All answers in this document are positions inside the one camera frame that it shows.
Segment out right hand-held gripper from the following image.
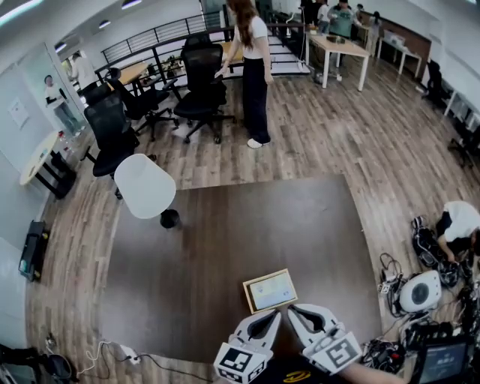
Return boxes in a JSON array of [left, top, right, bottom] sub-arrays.
[[286, 303, 364, 377]]

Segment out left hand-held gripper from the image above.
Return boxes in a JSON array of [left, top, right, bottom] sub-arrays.
[[213, 309, 283, 384]]

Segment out wooden tray container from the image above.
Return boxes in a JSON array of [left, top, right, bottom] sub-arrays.
[[242, 268, 299, 315]]

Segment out white packet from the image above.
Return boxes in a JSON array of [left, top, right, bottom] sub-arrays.
[[248, 273, 298, 309]]

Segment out person's right forearm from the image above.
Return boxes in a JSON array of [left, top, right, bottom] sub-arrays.
[[343, 361, 408, 384]]

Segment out person's black shirt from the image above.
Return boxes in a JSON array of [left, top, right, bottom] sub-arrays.
[[258, 355, 352, 384]]

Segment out white round device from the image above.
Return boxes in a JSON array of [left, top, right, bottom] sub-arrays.
[[398, 270, 443, 314]]

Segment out white power strip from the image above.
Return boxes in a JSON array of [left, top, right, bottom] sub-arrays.
[[118, 343, 143, 366]]

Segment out black monitor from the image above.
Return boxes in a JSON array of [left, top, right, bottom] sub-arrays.
[[415, 336, 474, 384]]

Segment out black backpack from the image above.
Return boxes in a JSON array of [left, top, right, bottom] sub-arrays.
[[411, 214, 444, 268]]

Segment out black case with yellow wheels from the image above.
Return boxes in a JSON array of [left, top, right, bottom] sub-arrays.
[[17, 220, 50, 283]]

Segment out black mesh office chair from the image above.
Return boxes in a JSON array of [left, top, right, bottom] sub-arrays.
[[80, 83, 140, 200], [106, 67, 180, 143], [172, 34, 236, 146]]

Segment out white-legged wooden table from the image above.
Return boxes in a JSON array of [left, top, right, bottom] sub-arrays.
[[306, 32, 371, 92]]

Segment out round white table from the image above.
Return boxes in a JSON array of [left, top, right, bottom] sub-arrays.
[[19, 130, 78, 200]]

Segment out long white side table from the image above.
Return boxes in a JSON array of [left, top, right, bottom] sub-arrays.
[[376, 34, 424, 77]]

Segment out wooden desk with black legs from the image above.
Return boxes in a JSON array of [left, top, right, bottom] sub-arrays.
[[107, 61, 152, 91]]

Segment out black metal railing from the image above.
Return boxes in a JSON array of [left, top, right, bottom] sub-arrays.
[[94, 10, 309, 78]]

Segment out tangle of black cables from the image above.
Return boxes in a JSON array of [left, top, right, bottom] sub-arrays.
[[361, 337, 408, 374]]

